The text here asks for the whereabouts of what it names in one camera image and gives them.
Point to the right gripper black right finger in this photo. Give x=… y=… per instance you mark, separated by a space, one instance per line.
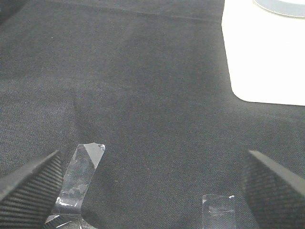
x=274 y=194

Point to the black table cloth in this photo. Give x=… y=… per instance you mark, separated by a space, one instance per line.
x=149 y=80

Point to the white plastic storage bin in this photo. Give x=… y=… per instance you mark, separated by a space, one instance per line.
x=265 y=49

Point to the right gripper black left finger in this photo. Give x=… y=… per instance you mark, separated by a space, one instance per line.
x=28 y=194

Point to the clear tape strip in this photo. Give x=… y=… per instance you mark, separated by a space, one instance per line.
x=218 y=212
x=66 y=213

